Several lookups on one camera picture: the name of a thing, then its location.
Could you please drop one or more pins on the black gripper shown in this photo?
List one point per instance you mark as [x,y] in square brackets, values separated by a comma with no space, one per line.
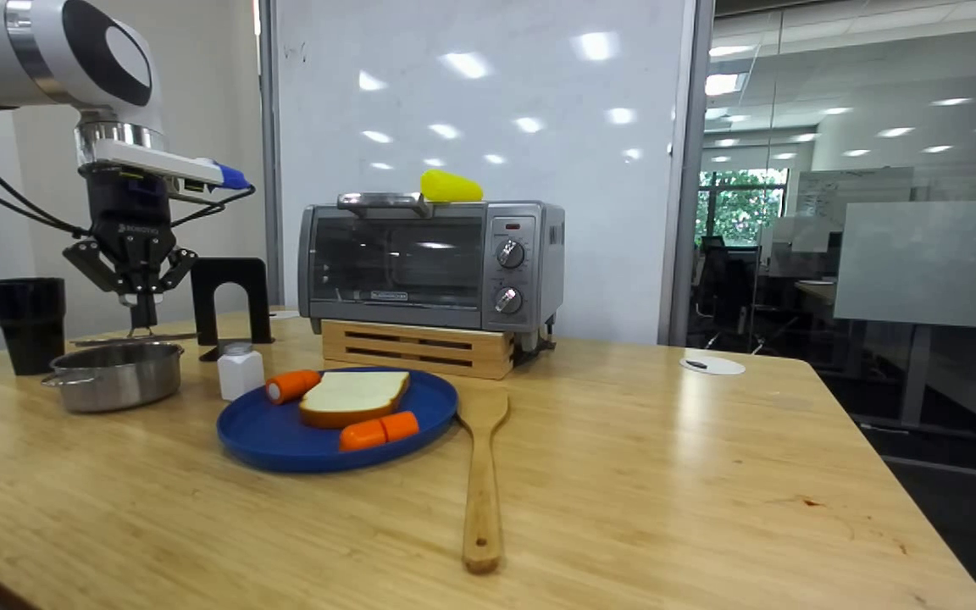
[129,245]

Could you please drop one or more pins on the orange carrot piece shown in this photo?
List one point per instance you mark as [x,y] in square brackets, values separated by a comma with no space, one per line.
[377,433]
[288,386]

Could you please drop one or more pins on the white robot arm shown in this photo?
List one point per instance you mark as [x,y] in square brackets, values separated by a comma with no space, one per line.
[70,52]

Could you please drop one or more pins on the steel pot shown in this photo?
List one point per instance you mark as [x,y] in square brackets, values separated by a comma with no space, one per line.
[116,379]

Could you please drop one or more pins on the black bookend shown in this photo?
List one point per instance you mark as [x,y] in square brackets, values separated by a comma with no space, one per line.
[228,285]

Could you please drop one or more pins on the white salt shaker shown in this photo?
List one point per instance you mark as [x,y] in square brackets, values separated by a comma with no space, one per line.
[237,372]

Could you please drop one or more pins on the black cup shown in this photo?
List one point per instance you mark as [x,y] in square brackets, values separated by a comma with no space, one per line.
[32,319]

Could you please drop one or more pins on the blue round plate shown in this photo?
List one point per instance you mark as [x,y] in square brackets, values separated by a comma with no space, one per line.
[274,437]

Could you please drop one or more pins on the white bread slice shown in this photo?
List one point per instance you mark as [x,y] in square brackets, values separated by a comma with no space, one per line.
[350,394]

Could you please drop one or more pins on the silver toaster oven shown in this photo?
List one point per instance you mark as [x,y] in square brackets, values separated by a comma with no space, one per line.
[408,261]

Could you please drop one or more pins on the wooden slatted stand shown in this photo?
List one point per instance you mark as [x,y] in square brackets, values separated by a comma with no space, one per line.
[416,346]

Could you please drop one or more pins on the yellow plastic banana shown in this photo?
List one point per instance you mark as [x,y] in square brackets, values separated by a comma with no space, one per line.
[448,189]

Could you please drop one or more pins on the wooden spatula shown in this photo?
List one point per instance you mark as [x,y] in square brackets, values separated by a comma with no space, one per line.
[482,411]

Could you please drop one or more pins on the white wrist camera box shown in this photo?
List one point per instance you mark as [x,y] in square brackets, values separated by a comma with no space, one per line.
[179,175]

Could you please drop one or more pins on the white table cable grommet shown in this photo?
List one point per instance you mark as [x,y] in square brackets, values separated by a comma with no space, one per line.
[713,364]

